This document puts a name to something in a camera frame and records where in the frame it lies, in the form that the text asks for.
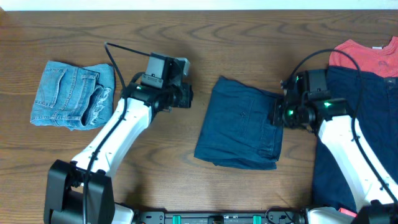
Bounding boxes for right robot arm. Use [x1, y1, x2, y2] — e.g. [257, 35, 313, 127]
[270, 98, 397, 223]

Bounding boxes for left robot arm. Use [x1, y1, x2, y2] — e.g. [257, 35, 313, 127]
[44, 83, 193, 223]

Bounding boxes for folded light blue denim shorts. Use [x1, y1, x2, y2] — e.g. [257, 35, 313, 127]
[30, 61, 115, 131]

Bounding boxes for red t-shirt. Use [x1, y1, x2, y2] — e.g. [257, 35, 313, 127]
[335, 37, 397, 78]

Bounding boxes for dark navy garment pile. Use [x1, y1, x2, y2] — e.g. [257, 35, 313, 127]
[312, 66, 397, 212]

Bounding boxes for dark navy blue shorts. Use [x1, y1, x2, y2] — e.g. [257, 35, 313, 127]
[194, 77, 283, 170]

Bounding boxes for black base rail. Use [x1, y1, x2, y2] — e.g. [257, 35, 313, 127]
[132, 207, 308, 224]

